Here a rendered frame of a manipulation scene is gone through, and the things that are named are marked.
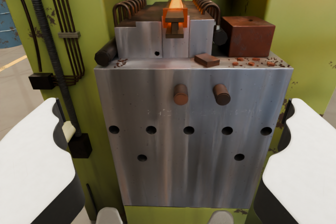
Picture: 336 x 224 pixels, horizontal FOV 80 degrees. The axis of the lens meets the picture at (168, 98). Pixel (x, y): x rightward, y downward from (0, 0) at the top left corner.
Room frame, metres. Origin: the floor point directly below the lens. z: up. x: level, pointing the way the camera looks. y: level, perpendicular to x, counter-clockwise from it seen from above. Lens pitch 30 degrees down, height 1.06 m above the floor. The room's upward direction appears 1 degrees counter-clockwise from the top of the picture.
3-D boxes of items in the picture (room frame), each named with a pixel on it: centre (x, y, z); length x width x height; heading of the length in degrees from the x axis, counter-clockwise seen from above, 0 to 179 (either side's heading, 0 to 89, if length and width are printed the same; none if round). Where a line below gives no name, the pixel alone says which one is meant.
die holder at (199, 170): (0.64, -0.06, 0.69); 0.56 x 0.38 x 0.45; 177
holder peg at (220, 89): (0.33, -0.10, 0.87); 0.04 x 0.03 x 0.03; 177
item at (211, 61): (0.38, -0.08, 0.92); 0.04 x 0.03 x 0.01; 25
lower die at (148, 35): (0.63, 0.00, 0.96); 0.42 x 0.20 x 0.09; 177
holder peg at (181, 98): (0.34, -0.02, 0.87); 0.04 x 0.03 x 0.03; 177
